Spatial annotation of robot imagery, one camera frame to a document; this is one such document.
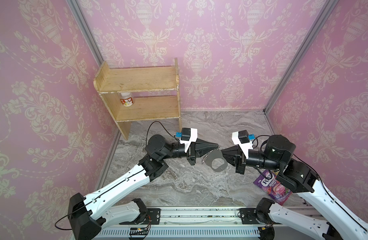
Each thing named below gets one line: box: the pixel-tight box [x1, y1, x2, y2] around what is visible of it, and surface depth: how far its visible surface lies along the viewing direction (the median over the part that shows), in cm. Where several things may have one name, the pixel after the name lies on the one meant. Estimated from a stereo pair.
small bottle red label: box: [120, 92, 134, 107], surface depth 94 cm
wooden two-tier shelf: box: [93, 58, 182, 141], surface depth 85 cm
